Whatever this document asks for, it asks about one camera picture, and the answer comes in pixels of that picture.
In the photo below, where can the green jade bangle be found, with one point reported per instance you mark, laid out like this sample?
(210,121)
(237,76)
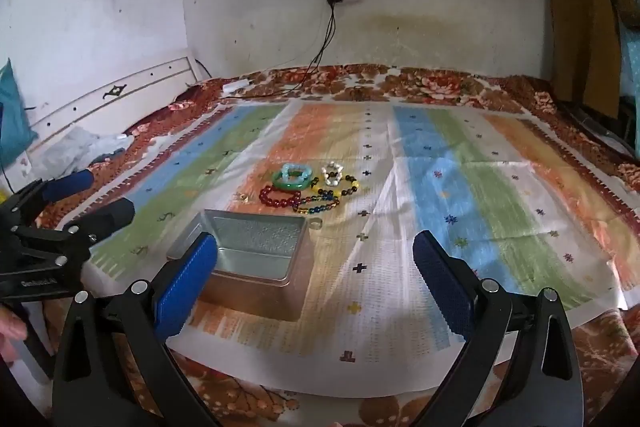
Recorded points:
(276,181)

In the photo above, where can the person's left hand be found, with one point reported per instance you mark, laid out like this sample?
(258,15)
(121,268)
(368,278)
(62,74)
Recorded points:
(9,329)

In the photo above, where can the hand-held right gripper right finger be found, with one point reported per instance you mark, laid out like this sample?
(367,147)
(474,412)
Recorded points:
(442,287)

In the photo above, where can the teal hanging cloth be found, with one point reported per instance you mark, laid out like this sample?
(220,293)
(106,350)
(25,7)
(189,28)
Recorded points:
(631,52)

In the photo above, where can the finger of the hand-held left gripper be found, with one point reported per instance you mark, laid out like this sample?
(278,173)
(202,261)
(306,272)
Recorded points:
(67,186)
(112,214)

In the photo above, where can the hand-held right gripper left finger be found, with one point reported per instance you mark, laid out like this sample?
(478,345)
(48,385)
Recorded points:
(186,287)

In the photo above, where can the teal pillow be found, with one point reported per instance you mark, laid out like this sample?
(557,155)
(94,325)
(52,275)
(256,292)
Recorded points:
(11,112)

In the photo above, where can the striped patterned cloth mat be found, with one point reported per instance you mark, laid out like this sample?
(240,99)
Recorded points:
(450,187)

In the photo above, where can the colourful striped tablecloth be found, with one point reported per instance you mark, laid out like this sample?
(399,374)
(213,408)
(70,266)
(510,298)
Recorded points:
(425,84)

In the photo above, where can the white charger block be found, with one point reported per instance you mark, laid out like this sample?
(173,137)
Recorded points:
(235,86)

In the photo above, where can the brown hanging garment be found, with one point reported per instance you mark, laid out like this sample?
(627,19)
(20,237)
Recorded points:
(582,7)

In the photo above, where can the white cabinet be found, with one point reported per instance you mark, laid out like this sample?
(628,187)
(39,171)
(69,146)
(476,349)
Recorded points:
(130,97)

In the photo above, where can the crumpled clear plastic bag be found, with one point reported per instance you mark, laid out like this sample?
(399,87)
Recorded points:
(70,152)

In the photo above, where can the rectangular metal tin box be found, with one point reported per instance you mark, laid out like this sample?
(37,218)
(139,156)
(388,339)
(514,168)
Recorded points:
(260,252)

